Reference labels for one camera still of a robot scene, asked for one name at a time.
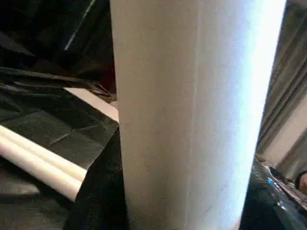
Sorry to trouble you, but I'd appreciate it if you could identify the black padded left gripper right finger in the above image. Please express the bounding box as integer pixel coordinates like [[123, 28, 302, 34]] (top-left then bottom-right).
[[239, 159, 307, 230]]

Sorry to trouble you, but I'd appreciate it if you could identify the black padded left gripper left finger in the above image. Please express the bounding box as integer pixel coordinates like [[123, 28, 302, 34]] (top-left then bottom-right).
[[67, 129, 128, 230]]

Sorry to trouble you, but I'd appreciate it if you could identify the grey curtain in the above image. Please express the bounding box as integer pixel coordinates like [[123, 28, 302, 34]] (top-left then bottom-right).
[[256, 0, 307, 173]]

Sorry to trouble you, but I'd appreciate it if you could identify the black mat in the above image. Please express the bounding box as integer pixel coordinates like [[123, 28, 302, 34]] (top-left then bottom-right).
[[0, 0, 120, 230]]

